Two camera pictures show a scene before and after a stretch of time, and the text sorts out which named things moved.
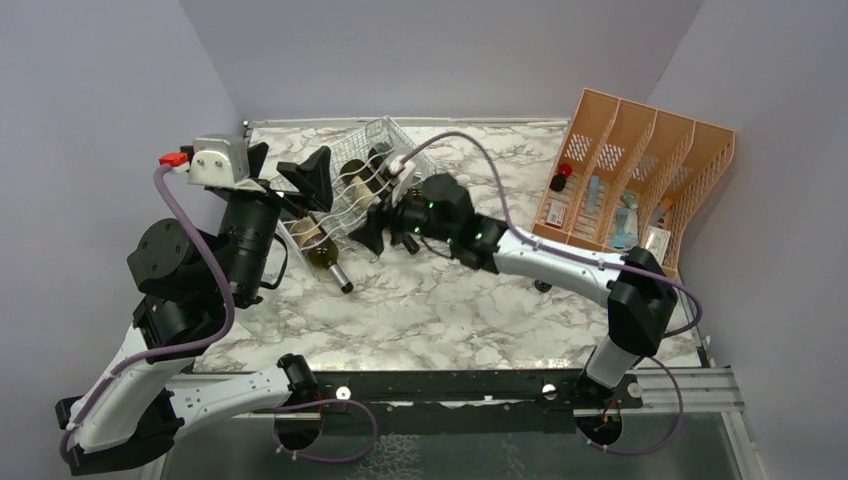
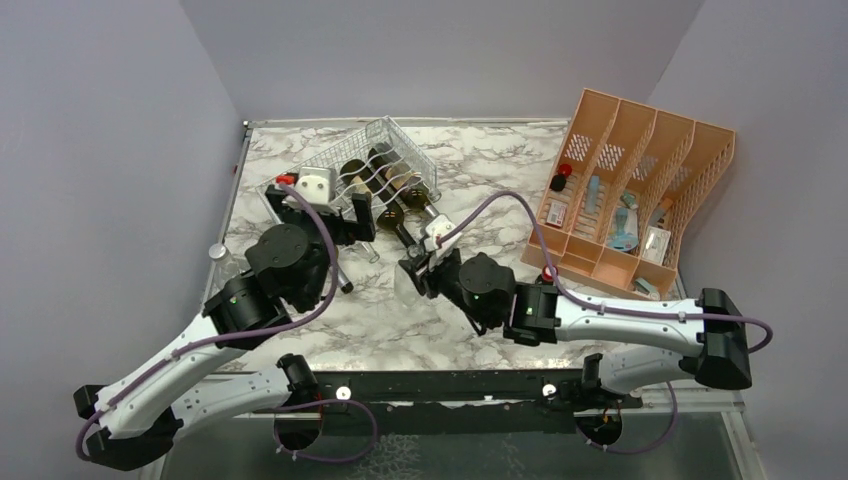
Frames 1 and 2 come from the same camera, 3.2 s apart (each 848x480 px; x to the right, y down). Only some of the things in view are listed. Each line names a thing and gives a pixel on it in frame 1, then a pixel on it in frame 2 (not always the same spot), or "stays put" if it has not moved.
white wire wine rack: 372,181 stays put
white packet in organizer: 656,241 stays put
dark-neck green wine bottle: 360,178 stays put
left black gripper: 314,176 → 366,225
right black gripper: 370,233 → 412,265
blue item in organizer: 624,234 stays put
